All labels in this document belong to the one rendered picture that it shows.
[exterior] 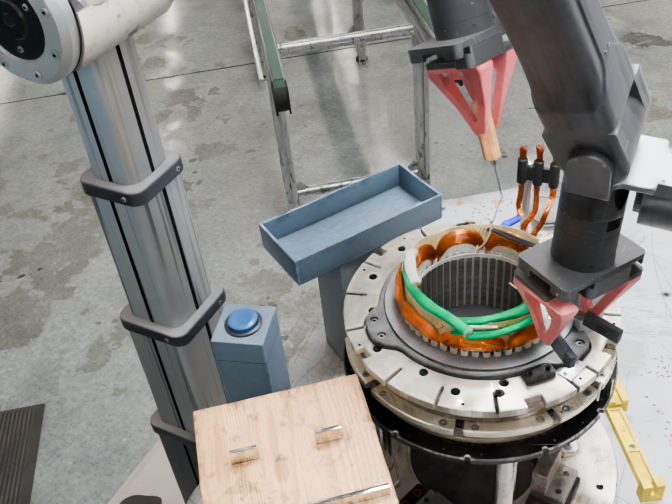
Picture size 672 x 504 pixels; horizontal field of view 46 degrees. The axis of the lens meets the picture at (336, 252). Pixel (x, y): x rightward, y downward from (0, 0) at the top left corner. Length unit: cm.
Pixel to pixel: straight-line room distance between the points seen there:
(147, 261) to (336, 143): 223
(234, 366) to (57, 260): 201
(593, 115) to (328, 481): 45
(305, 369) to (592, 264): 68
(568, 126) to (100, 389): 204
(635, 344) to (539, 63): 86
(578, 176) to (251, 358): 54
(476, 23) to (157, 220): 55
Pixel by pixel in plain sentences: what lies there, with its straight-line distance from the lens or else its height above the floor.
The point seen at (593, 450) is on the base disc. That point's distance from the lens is 119.
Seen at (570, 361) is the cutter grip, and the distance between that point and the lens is 79.
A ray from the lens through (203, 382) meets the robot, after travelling 130.
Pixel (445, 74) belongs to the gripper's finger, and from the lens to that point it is 78.
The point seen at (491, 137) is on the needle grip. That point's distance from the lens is 80.
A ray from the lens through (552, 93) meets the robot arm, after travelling 59.
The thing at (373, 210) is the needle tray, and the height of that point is 103.
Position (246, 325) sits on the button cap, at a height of 104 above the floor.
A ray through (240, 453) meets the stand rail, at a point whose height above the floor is 108.
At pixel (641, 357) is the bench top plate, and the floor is 78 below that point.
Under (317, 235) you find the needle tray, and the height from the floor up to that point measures 103.
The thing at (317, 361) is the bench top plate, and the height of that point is 78.
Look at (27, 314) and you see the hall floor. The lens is 284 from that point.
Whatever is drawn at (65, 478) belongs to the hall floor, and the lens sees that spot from 232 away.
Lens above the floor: 175
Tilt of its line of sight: 40 degrees down
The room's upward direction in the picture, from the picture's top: 7 degrees counter-clockwise
